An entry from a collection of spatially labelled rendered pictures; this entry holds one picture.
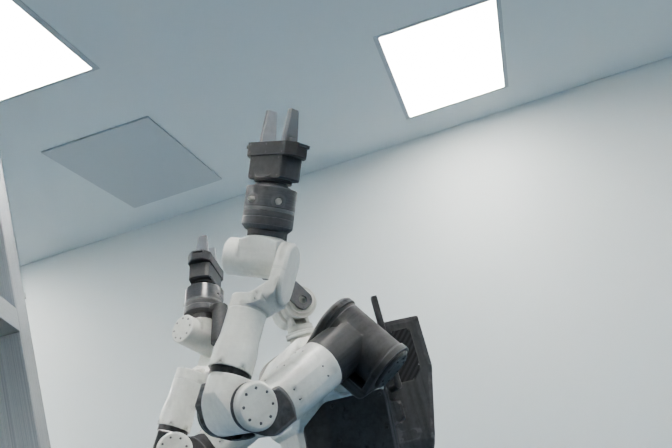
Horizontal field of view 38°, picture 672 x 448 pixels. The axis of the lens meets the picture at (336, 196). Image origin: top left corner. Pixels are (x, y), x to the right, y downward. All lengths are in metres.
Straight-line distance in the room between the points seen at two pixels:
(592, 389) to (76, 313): 3.22
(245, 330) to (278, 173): 0.27
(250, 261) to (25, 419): 0.56
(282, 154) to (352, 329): 0.33
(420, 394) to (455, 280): 4.06
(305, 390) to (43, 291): 5.16
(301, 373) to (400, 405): 0.32
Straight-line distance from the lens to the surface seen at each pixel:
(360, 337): 1.72
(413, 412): 1.91
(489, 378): 5.89
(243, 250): 1.67
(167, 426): 2.17
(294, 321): 1.97
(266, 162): 1.68
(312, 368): 1.65
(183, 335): 2.18
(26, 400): 1.25
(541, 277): 5.95
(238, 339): 1.60
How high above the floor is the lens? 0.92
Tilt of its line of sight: 17 degrees up
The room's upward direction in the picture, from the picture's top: 16 degrees counter-clockwise
